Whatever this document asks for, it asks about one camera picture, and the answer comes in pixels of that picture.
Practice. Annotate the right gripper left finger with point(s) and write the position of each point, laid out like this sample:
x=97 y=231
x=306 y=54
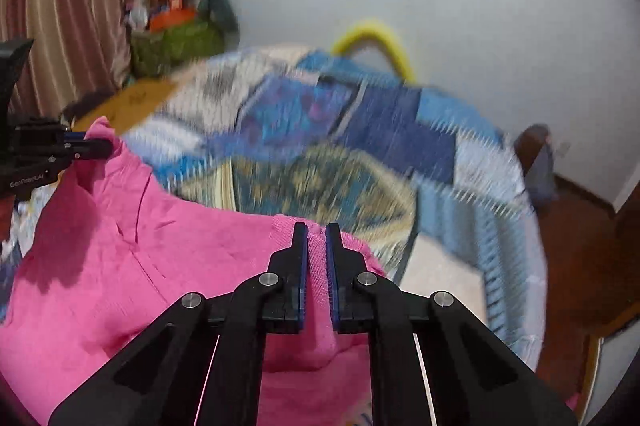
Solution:
x=200 y=361

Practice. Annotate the dark backpack on floor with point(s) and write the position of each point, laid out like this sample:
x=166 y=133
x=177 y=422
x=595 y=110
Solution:
x=534 y=151

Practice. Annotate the pink knit cardigan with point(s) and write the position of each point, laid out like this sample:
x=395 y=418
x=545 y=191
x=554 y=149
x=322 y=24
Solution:
x=113 y=250

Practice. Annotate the yellow foam tube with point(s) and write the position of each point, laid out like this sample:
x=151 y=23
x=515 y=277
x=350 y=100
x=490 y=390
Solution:
x=374 y=33

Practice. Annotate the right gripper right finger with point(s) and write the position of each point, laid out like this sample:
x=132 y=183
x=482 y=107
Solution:
x=432 y=362

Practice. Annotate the patchwork patterned bed quilt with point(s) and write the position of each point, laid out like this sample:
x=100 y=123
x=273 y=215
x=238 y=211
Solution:
x=288 y=131

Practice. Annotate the green fabric storage basket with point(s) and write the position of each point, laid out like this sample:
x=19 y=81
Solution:
x=157 y=54

